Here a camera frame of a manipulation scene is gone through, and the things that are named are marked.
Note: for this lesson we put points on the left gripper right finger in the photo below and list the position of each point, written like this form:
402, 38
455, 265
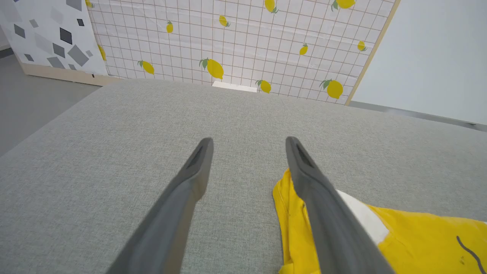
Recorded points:
335, 236

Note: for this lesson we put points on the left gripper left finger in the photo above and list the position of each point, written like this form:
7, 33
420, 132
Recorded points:
163, 236

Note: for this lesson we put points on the yellow hooded cartoon garment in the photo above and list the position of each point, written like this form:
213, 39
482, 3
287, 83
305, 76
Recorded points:
418, 243

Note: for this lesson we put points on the white box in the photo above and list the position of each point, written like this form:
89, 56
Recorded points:
234, 86

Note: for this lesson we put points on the lemon print grid panel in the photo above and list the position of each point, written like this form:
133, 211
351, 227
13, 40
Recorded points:
247, 38

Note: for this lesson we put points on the grey geometric print panel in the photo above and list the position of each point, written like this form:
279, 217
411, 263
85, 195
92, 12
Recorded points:
49, 34

